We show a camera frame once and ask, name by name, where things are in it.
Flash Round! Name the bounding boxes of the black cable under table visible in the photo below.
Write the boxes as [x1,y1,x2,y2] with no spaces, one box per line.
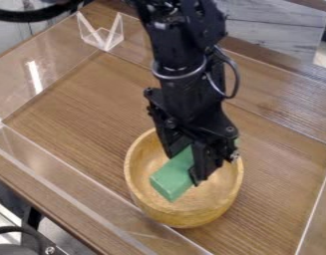
[0,226,37,240]

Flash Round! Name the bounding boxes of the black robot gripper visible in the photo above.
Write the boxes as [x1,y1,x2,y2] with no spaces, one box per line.
[144,50,239,186]

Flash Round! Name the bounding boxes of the clear acrylic corner bracket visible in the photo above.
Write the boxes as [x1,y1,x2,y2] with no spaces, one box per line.
[76,12,124,52]

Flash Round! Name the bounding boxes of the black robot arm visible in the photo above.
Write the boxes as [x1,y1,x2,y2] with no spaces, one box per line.
[127,0,239,184]

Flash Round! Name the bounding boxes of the green rectangular block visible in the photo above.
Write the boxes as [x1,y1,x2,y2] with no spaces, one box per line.
[148,137,239,203]

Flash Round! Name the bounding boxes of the brown wooden bowl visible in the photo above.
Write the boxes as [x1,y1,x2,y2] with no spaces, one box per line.
[124,128,243,228]

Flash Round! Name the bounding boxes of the clear acrylic tray wall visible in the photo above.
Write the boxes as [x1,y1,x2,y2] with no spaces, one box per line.
[0,123,213,255]

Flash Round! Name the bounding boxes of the black metal table bracket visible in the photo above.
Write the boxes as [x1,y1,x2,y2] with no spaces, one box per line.
[21,207,68,255]

